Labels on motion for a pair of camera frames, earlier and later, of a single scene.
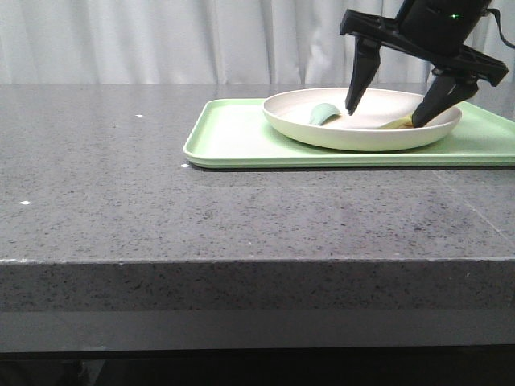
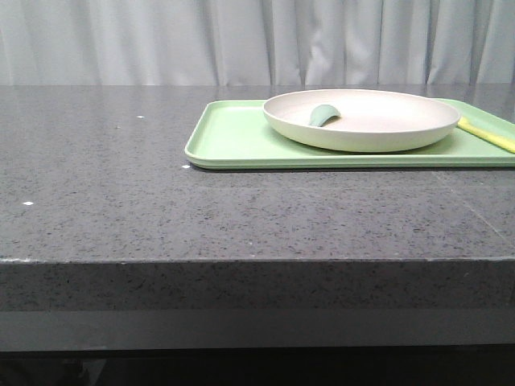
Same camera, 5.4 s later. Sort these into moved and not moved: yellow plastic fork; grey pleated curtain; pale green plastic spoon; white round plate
Moved: yellow plastic fork
Not moved: pale green plastic spoon; grey pleated curtain; white round plate
